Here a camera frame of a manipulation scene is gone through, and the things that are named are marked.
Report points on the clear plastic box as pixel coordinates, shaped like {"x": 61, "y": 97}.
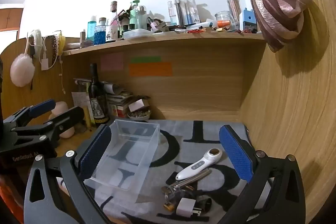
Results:
{"x": 126, "y": 155}

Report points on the pink mug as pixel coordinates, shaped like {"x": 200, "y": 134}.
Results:
{"x": 64, "y": 108}

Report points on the white handheld facial massager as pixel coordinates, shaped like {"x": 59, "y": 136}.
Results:
{"x": 195, "y": 166}

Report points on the jar of blue beads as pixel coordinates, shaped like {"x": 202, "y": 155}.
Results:
{"x": 100, "y": 35}

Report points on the grey printed mat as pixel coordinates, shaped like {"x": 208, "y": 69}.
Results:
{"x": 194, "y": 134}

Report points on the white fluffy puff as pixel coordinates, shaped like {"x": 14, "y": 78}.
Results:
{"x": 22, "y": 70}

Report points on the small white box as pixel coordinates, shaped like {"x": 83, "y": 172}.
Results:
{"x": 137, "y": 105}

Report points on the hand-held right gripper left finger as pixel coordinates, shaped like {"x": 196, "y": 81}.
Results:
{"x": 95, "y": 151}

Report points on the clear tube of pencils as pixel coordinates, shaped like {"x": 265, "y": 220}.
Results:
{"x": 233, "y": 12}

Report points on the orange sticky note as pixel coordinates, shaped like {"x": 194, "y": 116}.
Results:
{"x": 150, "y": 69}

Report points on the blue pencil sharpener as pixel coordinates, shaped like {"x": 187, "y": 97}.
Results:
{"x": 249, "y": 19}

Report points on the dark wine bottle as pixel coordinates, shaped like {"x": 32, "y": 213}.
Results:
{"x": 97, "y": 103}

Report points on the blue liquid bottle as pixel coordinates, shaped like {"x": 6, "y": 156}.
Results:
{"x": 92, "y": 29}

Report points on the bunch of keys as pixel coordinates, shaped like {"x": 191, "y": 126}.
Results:
{"x": 169, "y": 196}

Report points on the pink sticky note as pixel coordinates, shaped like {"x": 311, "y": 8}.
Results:
{"x": 112, "y": 61}

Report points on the bowl of beads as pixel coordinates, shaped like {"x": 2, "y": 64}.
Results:
{"x": 139, "y": 115}

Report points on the stack of books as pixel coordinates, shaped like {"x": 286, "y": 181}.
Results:
{"x": 118, "y": 100}

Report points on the clear silver-capped bottle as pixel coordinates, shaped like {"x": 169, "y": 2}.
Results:
{"x": 141, "y": 18}

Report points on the toothbrush blister pack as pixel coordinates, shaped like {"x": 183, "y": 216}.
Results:
{"x": 191, "y": 10}
{"x": 175, "y": 10}

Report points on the green pump bottle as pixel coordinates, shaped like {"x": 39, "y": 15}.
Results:
{"x": 134, "y": 16}

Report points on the white charger plug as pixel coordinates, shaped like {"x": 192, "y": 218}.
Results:
{"x": 185, "y": 207}

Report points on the white printed cup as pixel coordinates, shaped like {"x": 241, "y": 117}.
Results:
{"x": 111, "y": 33}

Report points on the white paper note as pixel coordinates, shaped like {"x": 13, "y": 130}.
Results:
{"x": 78, "y": 99}

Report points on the green sticky note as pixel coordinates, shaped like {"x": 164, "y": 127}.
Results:
{"x": 145, "y": 59}

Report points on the clear plastic tray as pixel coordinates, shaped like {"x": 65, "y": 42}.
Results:
{"x": 136, "y": 34}

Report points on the yellow hanging pouch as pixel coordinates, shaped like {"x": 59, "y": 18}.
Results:
{"x": 61, "y": 41}

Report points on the silver metal tube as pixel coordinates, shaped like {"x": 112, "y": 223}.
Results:
{"x": 193, "y": 178}

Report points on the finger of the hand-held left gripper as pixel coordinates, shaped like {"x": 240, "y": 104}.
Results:
{"x": 71, "y": 115}
{"x": 43, "y": 107}

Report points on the tall brown-capped bottle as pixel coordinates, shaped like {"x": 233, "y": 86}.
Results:
{"x": 113, "y": 12}

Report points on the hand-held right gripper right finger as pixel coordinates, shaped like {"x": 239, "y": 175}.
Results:
{"x": 236, "y": 154}

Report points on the white hanging cloth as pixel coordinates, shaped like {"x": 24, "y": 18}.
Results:
{"x": 36, "y": 36}

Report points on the glass jar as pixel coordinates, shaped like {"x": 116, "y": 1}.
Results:
{"x": 223, "y": 19}

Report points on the pink sheer scarf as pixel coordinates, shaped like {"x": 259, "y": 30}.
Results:
{"x": 275, "y": 3}

